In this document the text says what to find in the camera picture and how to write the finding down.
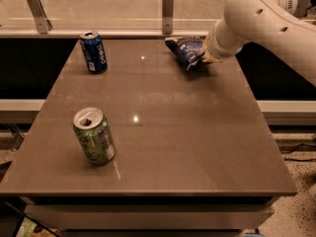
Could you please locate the colourful package under table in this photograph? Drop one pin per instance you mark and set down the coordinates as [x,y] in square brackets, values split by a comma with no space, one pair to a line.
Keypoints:
[28,228]

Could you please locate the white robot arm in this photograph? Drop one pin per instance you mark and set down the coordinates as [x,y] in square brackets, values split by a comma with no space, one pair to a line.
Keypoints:
[270,24]

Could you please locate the middle metal railing bracket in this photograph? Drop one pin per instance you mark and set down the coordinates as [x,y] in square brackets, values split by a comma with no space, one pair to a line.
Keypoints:
[167,16]

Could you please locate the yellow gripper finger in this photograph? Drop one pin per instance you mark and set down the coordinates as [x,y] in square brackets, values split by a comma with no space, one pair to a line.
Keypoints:
[209,58]

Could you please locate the left metal railing bracket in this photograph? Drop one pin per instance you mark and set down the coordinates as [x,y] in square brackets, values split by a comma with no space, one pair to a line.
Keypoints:
[42,21]

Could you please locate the right metal railing bracket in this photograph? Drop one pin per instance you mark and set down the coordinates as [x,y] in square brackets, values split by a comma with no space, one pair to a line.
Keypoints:
[302,7]

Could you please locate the glass railing panel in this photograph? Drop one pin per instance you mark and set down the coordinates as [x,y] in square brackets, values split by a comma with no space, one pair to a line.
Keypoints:
[105,15]

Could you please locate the green soda can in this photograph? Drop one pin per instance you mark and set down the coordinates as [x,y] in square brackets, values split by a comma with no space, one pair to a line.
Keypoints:
[93,132]

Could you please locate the metal railing bracket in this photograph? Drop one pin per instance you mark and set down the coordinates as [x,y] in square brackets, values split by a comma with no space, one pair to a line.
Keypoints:
[167,16]
[42,21]
[302,7]

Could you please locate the blue Pepsi can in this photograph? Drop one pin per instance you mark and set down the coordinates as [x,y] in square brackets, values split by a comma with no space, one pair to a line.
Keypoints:
[94,52]

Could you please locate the blue chip bag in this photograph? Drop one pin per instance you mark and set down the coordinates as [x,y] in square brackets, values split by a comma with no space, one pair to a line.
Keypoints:
[186,49]

